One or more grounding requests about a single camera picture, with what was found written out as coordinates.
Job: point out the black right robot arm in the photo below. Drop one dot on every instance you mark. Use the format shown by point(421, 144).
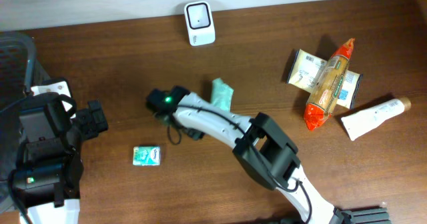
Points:
point(265, 152)

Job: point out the grey plastic mesh basket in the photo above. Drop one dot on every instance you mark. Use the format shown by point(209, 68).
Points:
point(20, 70)

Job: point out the white barcode scanner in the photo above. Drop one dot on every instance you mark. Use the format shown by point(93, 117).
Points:
point(200, 23)

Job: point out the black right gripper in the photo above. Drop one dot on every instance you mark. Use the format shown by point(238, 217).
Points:
point(155, 98)

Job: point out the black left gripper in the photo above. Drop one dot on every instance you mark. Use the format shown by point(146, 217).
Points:
point(102, 121)

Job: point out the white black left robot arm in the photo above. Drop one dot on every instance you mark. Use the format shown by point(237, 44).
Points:
point(41, 165)

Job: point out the orange spaghetti packet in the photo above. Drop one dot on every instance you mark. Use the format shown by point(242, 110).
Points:
point(323, 98)

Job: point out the teal wet wipes pack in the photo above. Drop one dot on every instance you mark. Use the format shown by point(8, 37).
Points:
point(221, 94)

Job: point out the white floral cream tube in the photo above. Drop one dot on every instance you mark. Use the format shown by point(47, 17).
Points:
point(363, 121)

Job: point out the white blue noodle bag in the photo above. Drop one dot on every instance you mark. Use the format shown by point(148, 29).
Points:
point(306, 70)

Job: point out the teal pocket tissue pack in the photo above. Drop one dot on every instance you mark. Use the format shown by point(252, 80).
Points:
point(146, 156)

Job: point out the black aluminium arm base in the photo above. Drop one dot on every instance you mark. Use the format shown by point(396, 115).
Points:
point(370, 216)

